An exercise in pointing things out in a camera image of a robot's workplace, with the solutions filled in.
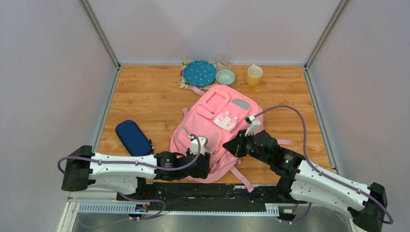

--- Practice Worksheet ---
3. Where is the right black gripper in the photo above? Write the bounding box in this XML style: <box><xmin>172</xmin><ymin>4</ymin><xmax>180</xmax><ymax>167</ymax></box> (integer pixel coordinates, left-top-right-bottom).
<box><xmin>222</xmin><ymin>130</ymin><xmax>271</xmax><ymax>166</ymax></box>

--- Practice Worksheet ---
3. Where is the pink student backpack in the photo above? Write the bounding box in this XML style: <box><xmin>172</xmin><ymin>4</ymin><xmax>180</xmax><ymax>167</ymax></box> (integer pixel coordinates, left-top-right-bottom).
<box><xmin>170</xmin><ymin>85</ymin><xmax>262</xmax><ymax>192</ymax></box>

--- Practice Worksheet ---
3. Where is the navy blue pencil case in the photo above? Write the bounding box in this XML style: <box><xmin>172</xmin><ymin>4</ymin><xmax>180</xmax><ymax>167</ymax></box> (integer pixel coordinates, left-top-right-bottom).
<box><xmin>115</xmin><ymin>120</ymin><xmax>154</xmax><ymax>157</ymax></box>

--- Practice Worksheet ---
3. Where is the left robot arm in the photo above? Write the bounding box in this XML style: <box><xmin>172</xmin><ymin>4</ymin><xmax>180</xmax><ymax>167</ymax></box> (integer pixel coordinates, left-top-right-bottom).
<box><xmin>58</xmin><ymin>145</ymin><xmax>210</xmax><ymax>201</ymax></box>

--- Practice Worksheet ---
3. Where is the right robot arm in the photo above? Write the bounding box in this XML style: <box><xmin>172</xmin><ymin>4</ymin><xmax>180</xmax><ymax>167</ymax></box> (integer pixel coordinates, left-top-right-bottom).
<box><xmin>222</xmin><ymin>130</ymin><xmax>387</xmax><ymax>232</ymax></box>

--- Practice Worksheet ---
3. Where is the light green bowl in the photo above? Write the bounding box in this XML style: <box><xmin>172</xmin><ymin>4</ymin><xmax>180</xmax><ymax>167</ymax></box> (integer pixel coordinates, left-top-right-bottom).
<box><xmin>215</xmin><ymin>69</ymin><xmax>236</xmax><ymax>86</ymax></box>

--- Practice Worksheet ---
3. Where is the yellow mug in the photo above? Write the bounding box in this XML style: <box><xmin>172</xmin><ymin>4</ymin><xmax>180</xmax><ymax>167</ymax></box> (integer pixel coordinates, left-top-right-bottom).
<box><xmin>246</xmin><ymin>63</ymin><xmax>264</xmax><ymax>87</ymax></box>

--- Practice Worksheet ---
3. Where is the blue polka dot plate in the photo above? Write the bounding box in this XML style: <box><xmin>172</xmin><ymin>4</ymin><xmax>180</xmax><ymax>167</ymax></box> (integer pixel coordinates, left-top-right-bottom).
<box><xmin>182</xmin><ymin>60</ymin><xmax>217</xmax><ymax>87</ymax></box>

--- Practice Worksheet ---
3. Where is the clear drinking glass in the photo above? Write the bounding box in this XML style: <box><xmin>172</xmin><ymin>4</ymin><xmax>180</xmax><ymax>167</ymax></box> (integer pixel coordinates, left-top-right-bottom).
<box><xmin>215</xmin><ymin>53</ymin><xmax>230</xmax><ymax>71</ymax></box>

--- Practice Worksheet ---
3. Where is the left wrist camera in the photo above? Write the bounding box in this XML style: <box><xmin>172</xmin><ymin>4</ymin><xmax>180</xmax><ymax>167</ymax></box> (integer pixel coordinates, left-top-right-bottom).
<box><xmin>189</xmin><ymin>133</ymin><xmax>207</xmax><ymax>155</ymax></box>

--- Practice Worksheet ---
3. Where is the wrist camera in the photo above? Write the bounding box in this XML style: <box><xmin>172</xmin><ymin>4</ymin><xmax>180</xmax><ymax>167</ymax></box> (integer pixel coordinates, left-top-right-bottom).
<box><xmin>189</xmin><ymin>133</ymin><xmax>207</xmax><ymax>155</ymax></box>
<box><xmin>245</xmin><ymin>115</ymin><xmax>262</xmax><ymax>136</ymax></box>

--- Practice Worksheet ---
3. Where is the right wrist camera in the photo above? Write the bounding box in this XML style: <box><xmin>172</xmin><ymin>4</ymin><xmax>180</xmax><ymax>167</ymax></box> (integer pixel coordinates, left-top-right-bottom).
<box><xmin>245</xmin><ymin>115</ymin><xmax>262</xmax><ymax>136</ymax></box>

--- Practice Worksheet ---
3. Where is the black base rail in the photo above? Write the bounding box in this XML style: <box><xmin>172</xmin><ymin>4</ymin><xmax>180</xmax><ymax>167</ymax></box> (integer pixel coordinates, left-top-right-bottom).
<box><xmin>129</xmin><ymin>182</ymin><xmax>296</xmax><ymax>212</ymax></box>

